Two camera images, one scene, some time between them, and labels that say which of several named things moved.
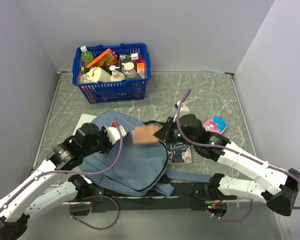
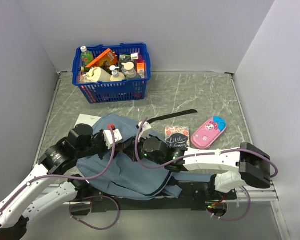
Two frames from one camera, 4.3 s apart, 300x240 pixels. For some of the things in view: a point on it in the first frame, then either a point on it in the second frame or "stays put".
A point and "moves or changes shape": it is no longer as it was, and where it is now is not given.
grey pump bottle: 131,73 stays put
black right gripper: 165,132 to 141,142
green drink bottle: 86,56 stays put
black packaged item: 123,59 stays put
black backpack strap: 147,122 to 192,111
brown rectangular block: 144,134 moves or changes shape
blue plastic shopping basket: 109,73 stays put
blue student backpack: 131,169 stays put
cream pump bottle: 116,76 stays put
